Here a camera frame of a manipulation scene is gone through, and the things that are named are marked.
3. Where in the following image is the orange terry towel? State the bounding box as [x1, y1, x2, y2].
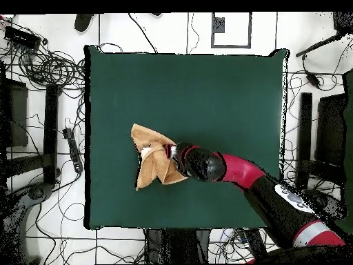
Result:
[130, 123, 190, 192]

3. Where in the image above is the dark flat panel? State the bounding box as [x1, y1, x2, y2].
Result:
[0, 77, 29, 148]
[314, 92, 347, 166]

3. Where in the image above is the dark green table cloth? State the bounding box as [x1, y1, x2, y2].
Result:
[83, 44, 290, 230]

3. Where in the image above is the black power strip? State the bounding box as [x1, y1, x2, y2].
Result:
[62, 127, 84, 174]

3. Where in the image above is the black stand bar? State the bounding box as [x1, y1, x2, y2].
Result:
[42, 83, 61, 185]
[296, 91, 314, 190]

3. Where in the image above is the long black box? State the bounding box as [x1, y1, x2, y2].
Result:
[242, 228, 268, 261]

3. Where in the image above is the black chair base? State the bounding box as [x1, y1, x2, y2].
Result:
[301, 188, 347, 222]
[0, 181, 54, 264]

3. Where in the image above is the black oval object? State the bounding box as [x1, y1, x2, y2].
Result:
[73, 12, 95, 33]

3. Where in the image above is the black power adapter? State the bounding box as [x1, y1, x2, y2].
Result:
[305, 70, 322, 89]

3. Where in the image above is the black boom stand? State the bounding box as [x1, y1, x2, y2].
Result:
[295, 11, 353, 58]

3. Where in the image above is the black electronics box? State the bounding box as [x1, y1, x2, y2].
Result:
[3, 25, 42, 51]

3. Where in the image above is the grey square frame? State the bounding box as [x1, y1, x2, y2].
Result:
[210, 12, 252, 50]

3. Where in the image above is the tangle of black cables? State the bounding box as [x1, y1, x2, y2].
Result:
[0, 41, 86, 92]

